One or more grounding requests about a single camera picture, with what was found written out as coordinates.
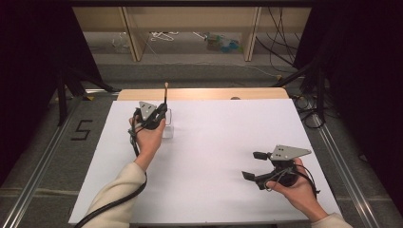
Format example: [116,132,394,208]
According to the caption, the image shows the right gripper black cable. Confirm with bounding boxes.
[265,163,321,200]

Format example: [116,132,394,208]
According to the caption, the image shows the black curtain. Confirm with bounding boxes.
[293,0,403,217]
[0,0,104,188]

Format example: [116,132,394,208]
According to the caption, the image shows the black tripod stand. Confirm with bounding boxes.
[271,58,329,123]
[55,66,116,127]

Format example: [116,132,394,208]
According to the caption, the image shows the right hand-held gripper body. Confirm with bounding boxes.
[253,143,313,191]

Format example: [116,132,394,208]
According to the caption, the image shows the person's left hand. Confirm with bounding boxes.
[128,115,167,172]

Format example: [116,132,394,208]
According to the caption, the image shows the aluminium floor rail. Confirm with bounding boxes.
[0,93,86,228]
[311,113,383,228]

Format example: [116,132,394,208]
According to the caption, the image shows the coiled black floor cables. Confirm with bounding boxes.
[292,94,328,130]

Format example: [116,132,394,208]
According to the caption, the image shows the hanging black cables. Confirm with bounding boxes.
[255,7,306,74]

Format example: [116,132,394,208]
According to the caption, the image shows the person's right hand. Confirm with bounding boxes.
[265,157,329,223]

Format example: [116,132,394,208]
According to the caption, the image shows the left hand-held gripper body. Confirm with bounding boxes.
[133,101,168,131]

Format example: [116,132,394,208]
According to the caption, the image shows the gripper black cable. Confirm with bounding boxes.
[73,108,149,228]
[265,163,321,200]

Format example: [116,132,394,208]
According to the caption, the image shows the clear plastic divided organizer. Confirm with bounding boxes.
[162,107,176,140]

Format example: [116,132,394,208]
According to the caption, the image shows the light wooden shelf unit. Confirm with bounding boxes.
[72,6,312,63]

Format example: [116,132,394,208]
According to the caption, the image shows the clear plastic bag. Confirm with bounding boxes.
[111,32,131,54]

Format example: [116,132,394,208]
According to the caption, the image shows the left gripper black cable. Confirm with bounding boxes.
[73,108,149,228]

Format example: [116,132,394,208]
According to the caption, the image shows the white cord bundle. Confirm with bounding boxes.
[149,30,180,43]

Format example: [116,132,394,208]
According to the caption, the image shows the white board sheet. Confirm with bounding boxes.
[68,98,342,225]

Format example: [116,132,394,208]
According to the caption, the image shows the colourful plastic toy pile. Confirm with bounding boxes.
[203,32,244,54]

